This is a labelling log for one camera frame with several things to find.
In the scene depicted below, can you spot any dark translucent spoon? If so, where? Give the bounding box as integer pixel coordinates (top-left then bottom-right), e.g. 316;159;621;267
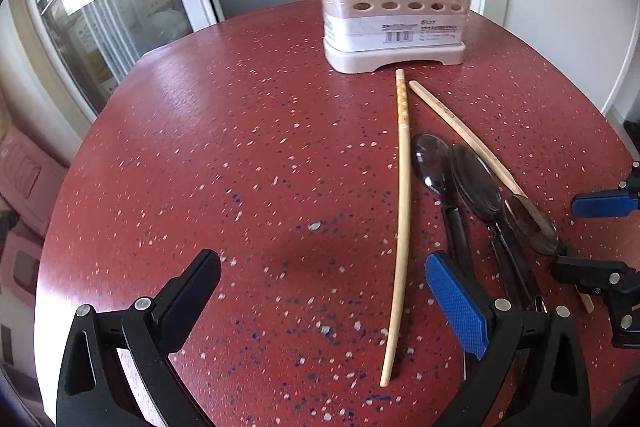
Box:
411;134;475;279
503;194;566;257
450;144;544;311

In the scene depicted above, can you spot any light wooden chopstick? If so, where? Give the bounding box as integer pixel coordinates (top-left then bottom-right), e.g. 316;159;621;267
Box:
408;79;597;313

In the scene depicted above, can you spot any orange dotted chopstick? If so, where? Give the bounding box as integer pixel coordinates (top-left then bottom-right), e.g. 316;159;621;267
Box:
380;68;411;388

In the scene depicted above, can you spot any pink plastic stool stack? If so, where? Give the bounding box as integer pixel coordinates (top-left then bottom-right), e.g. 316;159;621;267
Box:
1;126;67;308

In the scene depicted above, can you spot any pink utensil holder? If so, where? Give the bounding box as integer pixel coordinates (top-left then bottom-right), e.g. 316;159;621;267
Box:
321;0;471;74

